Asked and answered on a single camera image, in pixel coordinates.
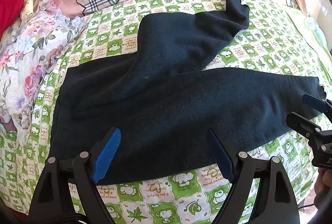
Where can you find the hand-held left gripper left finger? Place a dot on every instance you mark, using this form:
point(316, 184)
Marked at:
point(107, 154)

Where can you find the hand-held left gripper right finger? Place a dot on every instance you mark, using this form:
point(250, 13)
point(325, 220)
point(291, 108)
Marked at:
point(220, 156)

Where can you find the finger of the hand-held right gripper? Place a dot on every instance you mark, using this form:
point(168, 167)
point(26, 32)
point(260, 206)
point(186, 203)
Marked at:
point(312, 100)
point(300, 124)

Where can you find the dark navy pants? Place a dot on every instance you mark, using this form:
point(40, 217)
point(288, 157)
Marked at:
point(168, 99)

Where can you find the person's right hand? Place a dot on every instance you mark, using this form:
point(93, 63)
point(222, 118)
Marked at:
point(323, 181)

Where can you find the green checkered printed bedsheet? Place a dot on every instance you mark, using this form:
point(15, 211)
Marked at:
point(181, 193)

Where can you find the pale green cloth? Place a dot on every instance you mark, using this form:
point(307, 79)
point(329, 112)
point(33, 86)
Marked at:
point(319, 32)

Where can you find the floral ruffled quilt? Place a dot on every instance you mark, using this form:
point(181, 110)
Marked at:
point(31, 58)

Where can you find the red cloth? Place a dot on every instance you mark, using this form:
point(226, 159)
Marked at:
point(13, 3)

